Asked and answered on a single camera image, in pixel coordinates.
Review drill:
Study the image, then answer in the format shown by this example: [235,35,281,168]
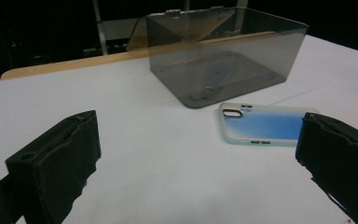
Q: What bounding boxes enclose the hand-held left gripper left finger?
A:
[5,109,103,224]

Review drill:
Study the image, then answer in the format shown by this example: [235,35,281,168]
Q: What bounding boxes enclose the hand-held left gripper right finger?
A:
[295,111,358,224]

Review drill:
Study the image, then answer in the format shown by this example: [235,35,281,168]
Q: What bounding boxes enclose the blue gradient phone case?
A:
[218,102,320,147]

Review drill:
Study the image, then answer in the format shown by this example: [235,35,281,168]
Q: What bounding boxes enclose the smoky transparent plastic box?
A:
[145,7,310,109]

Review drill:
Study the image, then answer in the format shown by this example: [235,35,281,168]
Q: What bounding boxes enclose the white table cover sheet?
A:
[0,35,358,224]

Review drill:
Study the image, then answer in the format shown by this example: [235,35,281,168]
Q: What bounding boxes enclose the wooden table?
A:
[0,31,281,81]

